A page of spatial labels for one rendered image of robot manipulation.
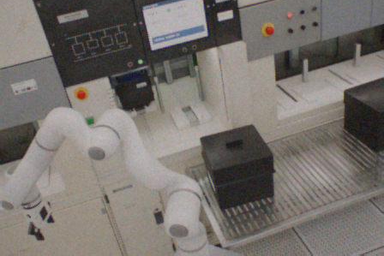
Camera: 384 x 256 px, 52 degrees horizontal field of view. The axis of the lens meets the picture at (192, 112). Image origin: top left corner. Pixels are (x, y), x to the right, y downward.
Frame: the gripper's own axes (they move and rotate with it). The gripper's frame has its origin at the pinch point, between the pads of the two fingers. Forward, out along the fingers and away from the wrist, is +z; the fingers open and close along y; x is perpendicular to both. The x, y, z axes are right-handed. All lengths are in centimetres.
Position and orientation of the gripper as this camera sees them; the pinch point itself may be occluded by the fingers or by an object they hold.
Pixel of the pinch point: (45, 229)
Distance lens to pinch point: 178.8
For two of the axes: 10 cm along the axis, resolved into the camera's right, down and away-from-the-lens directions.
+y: 1.3, -5.2, 8.4
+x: -9.8, 0.7, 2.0
